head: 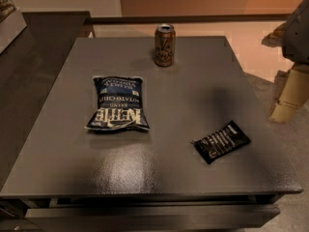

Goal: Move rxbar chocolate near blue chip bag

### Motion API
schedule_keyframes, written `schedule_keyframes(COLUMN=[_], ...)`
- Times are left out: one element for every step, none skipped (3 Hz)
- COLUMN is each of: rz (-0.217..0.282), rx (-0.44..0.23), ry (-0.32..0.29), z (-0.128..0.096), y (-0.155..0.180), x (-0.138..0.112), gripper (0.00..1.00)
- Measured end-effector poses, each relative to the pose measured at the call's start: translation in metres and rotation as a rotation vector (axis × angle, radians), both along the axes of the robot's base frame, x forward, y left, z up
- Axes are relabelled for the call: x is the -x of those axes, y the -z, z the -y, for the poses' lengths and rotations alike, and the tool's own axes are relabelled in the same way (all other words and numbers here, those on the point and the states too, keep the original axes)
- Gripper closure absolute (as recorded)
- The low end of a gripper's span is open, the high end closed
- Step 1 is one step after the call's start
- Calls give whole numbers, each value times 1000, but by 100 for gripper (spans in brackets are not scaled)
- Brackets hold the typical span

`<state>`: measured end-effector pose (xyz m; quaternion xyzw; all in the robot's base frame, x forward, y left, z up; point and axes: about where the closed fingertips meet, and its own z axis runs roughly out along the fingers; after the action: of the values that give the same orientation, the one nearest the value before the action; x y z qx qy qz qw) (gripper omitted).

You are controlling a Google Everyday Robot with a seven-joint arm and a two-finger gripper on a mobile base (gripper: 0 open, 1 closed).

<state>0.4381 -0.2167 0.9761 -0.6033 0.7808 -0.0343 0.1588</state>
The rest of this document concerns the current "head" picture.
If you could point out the dark side counter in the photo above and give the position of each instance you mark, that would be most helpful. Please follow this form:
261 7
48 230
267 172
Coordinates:
28 69

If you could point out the snack box on counter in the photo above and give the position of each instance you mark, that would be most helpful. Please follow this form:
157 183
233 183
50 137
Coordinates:
12 23

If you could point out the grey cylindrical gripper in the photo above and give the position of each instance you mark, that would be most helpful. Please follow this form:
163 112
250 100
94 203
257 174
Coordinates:
297 38

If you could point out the brown LaCroix soda can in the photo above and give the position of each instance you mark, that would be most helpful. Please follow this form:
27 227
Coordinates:
164 45

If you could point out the blue Kettle chip bag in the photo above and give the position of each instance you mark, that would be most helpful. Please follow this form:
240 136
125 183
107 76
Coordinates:
120 105

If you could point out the grey drawer front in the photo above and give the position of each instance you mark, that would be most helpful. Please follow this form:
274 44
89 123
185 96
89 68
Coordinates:
152 218

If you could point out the black RXBAR chocolate bar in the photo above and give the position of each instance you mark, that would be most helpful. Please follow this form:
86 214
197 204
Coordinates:
222 142

